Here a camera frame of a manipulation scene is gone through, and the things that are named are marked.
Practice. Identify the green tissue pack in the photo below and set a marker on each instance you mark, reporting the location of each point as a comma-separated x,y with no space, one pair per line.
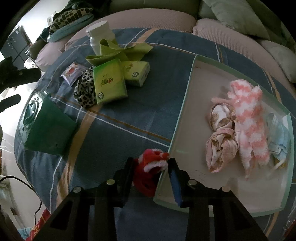
109,81

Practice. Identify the leopard print cushion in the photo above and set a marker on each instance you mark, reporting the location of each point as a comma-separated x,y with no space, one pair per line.
73,16

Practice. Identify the red white plush toy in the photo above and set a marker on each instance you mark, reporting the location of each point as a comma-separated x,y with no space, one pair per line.
150,164

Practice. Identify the grey green sofa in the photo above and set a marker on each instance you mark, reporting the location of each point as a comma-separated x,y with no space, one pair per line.
181,16

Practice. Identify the teal plastic toy case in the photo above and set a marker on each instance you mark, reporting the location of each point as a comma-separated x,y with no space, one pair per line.
43,127

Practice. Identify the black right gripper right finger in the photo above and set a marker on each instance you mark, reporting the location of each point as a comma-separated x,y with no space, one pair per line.
232,221

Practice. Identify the white pill bottle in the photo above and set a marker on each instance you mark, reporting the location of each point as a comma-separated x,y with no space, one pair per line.
97,32

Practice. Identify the light blue face mask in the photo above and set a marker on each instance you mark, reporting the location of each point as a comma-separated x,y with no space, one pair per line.
278,137

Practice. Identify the teal rimmed white tray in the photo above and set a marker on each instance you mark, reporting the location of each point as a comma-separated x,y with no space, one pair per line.
264,191

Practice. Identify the lime green cloth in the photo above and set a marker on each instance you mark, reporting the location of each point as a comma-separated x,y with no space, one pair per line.
110,50

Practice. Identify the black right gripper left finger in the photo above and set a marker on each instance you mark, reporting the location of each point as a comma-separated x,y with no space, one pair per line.
70,221

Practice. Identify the dark cabinet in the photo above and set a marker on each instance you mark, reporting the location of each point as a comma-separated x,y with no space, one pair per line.
16,46

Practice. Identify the purple cartoon snack packet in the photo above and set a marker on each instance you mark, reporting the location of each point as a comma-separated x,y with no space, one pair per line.
72,72

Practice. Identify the yellow orange soft item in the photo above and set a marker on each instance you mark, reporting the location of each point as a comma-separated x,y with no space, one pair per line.
278,164

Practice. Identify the green tissue box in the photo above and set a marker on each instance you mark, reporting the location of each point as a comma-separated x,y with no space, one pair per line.
135,72

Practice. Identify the pink patterned cloth bundle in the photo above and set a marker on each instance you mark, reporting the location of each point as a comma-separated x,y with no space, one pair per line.
221,147

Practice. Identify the grey white throw pillow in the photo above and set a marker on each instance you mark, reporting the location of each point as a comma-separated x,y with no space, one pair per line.
284,57

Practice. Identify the blue plaid table cloth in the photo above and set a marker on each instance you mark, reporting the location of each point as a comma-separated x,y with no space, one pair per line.
107,134

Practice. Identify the leopard print scrunchie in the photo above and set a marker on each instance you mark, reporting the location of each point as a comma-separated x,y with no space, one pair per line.
84,91

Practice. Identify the pink white fuzzy sock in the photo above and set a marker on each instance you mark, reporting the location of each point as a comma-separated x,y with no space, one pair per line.
249,124

